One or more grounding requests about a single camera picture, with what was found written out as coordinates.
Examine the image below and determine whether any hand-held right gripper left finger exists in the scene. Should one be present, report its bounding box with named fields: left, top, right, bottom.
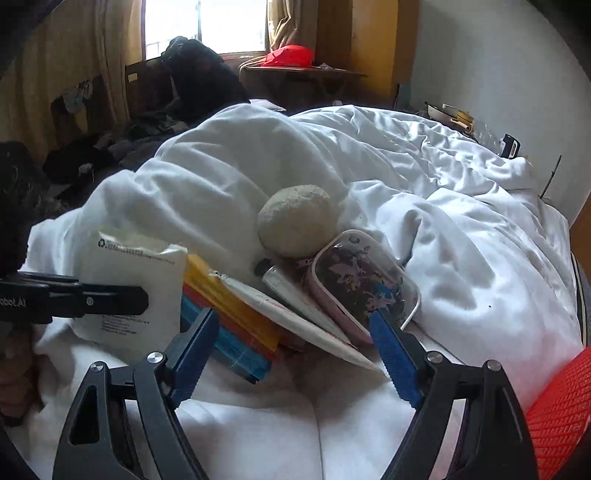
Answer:
left=53, top=307, right=221, bottom=480

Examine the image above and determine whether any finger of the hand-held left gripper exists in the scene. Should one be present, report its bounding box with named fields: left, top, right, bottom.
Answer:
left=18, top=272, right=84, bottom=289
left=48, top=284, right=151, bottom=320

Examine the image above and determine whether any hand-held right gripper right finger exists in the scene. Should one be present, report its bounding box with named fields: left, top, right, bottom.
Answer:
left=368, top=308, right=539, bottom=480

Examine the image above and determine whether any white and teal packet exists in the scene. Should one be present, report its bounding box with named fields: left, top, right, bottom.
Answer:
left=71, top=227, right=189, bottom=358

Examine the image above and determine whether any colourful cloth pack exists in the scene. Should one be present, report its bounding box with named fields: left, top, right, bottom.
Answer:
left=178, top=253, right=283, bottom=384

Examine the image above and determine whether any pink printed pencil case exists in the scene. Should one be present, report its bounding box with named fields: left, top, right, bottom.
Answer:
left=307, top=229, right=423, bottom=347

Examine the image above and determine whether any white pouch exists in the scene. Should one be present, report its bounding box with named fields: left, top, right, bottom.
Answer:
left=210, top=261, right=391, bottom=377

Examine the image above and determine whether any cream fluffy ball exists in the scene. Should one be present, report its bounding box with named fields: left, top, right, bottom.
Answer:
left=257, top=183, right=340, bottom=259

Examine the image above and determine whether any red plastic mesh basket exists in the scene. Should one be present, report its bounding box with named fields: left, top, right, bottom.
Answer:
left=524, top=344, right=591, bottom=480

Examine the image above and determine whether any person's left hand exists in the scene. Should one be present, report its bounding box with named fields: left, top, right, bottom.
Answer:
left=0, top=325, right=40, bottom=428

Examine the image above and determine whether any dark furry cloth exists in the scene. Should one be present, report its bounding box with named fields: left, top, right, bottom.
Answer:
left=0, top=141, right=51, bottom=274

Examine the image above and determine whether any white bed sheet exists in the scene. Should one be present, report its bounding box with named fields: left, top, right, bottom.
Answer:
left=9, top=318, right=467, bottom=480

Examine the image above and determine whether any white duvet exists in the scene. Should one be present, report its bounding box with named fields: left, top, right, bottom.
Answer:
left=28, top=102, right=583, bottom=361

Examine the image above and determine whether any pile of dark clothes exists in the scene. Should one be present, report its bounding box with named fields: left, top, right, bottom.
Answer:
left=44, top=117, right=195, bottom=195

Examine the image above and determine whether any small grey cloth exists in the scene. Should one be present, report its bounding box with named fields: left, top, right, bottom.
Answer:
left=62, top=80, right=93, bottom=114

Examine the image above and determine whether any mattress with blue edge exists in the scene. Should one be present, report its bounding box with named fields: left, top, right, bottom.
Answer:
left=571, top=251, right=591, bottom=349

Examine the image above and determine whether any wooden chair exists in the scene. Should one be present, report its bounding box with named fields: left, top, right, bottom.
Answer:
left=124, top=58, right=178, bottom=123

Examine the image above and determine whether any beige curtain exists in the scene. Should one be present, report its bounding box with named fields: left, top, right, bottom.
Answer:
left=92, top=0, right=148, bottom=130
left=268, top=0, right=319, bottom=54

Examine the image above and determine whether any black coat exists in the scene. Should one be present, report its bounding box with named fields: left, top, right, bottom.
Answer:
left=159, top=38, right=252, bottom=125

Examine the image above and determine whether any black tripod pole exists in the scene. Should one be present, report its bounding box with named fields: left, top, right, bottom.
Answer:
left=540, top=154, right=563, bottom=199

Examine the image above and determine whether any clear plastic bag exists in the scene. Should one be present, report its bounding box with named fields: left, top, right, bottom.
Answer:
left=473, top=122, right=502, bottom=144

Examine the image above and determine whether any dark wooden desk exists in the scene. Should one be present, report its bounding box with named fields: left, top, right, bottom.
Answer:
left=239, top=62, right=370, bottom=112

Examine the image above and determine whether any window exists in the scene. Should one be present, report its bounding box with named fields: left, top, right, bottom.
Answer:
left=145, top=0, right=269, bottom=61

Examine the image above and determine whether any red bag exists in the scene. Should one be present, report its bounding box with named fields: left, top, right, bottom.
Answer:
left=262, top=45, right=315, bottom=68

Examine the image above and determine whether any wooden wardrobe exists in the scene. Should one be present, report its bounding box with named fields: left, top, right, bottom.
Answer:
left=314, top=0, right=419, bottom=109

